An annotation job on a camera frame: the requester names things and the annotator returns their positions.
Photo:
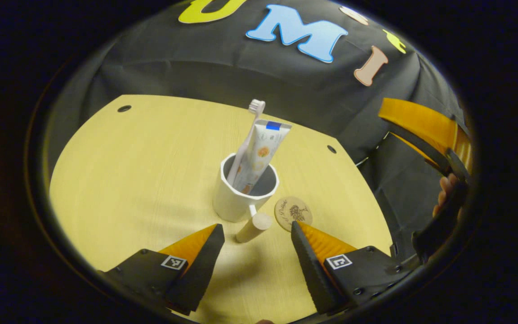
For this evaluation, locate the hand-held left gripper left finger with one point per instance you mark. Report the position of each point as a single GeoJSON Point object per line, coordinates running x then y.
{"type": "Point", "coordinates": [200, 270]}

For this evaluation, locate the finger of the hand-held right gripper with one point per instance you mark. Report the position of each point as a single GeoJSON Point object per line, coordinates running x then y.
{"type": "Point", "coordinates": [425, 150]}
{"type": "Point", "coordinates": [421, 121]}

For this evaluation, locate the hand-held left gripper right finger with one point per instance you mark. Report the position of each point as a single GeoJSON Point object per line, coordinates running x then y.
{"type": "Point", "coordinates": [310, 270]}

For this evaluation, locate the round wooden coaster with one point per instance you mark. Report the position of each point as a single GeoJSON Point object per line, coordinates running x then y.
{"type": "Point", "coordinates": [290, 209]}

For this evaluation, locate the white toothpaste tube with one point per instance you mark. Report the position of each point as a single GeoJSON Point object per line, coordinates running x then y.
{"type": "Point", "coordinates": [263, 148]}

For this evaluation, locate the white toothbrush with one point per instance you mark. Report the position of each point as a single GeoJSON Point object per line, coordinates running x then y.
{"type": "Point", "coordinates": [256, 106]}

